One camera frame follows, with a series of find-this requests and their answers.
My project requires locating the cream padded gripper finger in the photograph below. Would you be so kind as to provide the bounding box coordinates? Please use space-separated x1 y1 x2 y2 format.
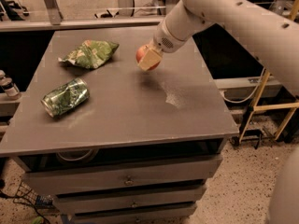
136 46 164 72

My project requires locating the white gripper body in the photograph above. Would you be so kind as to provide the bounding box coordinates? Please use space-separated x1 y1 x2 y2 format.
149 16 187 53

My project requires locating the red apple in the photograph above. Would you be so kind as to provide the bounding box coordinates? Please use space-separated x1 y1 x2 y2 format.
135 45 161 72

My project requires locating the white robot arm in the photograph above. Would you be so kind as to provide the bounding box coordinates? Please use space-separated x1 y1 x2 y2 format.
136 0 299 224

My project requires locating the green jalapeno chip bag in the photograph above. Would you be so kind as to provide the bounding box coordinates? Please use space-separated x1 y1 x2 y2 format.
58 40 119 69

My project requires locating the crushed green soda can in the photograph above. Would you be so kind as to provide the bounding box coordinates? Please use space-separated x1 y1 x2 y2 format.
41 77 90 118

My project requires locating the grey drawer cabinet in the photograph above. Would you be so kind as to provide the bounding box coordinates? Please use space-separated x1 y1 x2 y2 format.
0 24 240 224

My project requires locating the top grey drawer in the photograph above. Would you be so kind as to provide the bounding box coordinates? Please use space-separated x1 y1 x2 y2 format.
22 155 222 195

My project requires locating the grey drawer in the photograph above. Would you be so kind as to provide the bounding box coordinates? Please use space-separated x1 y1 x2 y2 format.
71 202 196 224
54 185 206 214
22 155 222 195

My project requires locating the grey metal railing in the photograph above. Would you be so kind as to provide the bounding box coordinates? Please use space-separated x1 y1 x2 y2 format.
0 0 299 33

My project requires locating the middle grey drawer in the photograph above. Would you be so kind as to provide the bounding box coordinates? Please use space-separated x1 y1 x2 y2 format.
54 185 206 214

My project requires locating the small bottle at left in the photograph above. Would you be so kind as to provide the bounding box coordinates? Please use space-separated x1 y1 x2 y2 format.
0 70 21 100

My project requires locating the bottom grey drawer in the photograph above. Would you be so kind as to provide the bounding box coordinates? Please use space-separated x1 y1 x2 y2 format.
71 202 196 224

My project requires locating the white cable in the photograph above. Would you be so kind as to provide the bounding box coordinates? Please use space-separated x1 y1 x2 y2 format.
221 66 267 105

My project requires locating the yellow metal frame stand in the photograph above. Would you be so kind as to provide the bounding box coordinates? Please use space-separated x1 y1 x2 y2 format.
232 0 299 148

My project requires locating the wire basket on floor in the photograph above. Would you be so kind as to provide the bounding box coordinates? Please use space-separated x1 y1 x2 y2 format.
13 182 53 209

